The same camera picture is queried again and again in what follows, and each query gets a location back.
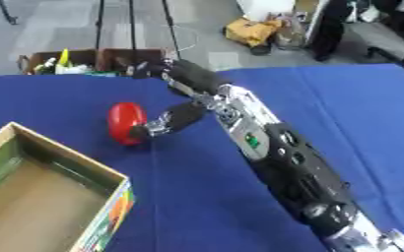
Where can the tan cardboard box green inside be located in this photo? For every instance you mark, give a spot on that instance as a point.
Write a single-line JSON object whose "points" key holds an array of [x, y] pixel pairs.
{"points": [[44, 197]]}

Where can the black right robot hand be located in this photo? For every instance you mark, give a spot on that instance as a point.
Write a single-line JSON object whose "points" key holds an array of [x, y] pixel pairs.
{"points": [[191, 78]]}

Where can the brown cardboard box with items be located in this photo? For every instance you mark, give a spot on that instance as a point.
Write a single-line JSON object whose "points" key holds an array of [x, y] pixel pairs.
{"points": [[59, 62]]}

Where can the silver and black right robot arm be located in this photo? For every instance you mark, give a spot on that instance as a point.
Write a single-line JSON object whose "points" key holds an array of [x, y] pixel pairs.
{"points": [[286, 154]]}

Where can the red toy apple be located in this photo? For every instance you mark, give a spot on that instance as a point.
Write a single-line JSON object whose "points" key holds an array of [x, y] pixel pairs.
{"points": [[125, 121]]}

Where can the yellow bag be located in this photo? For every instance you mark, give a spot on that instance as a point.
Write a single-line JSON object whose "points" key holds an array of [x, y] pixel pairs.
{"points": [[251, 31]]}

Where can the black tripod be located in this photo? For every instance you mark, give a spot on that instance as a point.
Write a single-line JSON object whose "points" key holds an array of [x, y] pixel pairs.
{"points": [[132, 24]]}

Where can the person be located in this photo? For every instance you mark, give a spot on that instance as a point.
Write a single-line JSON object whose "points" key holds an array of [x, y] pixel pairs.
{"points": [[330, 29]]}

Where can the black chair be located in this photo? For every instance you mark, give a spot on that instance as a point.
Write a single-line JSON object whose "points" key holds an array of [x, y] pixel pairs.
{"points": [[398, 39]]}

